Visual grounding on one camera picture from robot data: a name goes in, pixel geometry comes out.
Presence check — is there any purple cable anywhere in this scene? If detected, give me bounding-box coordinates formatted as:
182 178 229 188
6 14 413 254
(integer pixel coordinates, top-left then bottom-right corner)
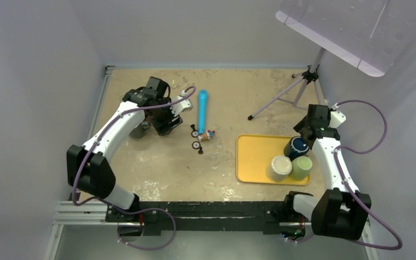
287 100 403 251
71 86 197 251

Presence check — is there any dark blue ceramic mug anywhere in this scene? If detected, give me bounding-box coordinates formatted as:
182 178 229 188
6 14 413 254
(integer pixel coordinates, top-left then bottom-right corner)
283 136 310 161

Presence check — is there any light green ceramic mug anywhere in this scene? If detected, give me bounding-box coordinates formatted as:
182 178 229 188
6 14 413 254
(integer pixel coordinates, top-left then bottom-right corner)
289 156 313 181

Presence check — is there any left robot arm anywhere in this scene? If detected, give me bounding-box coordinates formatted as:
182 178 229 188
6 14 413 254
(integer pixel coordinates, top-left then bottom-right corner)
66 76 196 222

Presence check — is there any translucent perforated panel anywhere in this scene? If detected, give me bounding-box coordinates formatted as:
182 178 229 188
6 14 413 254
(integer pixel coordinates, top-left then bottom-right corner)
276 0 416 77

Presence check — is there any cream white ceramic mug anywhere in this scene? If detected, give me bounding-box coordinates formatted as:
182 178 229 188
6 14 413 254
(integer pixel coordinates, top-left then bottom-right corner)
266 155 293 183

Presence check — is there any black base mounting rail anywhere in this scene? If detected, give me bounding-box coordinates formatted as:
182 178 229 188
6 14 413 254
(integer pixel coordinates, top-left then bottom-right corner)
105 201 310 237

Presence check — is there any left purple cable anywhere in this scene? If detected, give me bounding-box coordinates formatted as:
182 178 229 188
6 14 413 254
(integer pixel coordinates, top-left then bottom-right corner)
71 86 197 251

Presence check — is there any grey teal ceramic mug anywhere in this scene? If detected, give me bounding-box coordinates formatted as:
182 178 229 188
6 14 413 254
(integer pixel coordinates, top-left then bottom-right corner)
129 121 151 139

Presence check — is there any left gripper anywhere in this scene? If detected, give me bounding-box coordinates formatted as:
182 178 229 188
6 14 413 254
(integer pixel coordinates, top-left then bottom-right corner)
149 96 183 136

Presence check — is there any yellow plastic tray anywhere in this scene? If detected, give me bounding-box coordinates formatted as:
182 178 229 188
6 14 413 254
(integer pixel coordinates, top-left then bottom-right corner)
236 134 311 186

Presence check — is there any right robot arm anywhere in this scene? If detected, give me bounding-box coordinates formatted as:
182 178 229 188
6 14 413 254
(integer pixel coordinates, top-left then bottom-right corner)
282 105 372 241

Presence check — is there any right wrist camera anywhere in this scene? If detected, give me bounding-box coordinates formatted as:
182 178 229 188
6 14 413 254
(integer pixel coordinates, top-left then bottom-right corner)
329 103 347 128

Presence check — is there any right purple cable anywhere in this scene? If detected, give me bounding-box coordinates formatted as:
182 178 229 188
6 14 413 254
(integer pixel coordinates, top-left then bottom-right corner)
287 100 403 251

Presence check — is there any blue toy microphone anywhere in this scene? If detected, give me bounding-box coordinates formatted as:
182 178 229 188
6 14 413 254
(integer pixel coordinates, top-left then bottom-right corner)
198 89 208 135

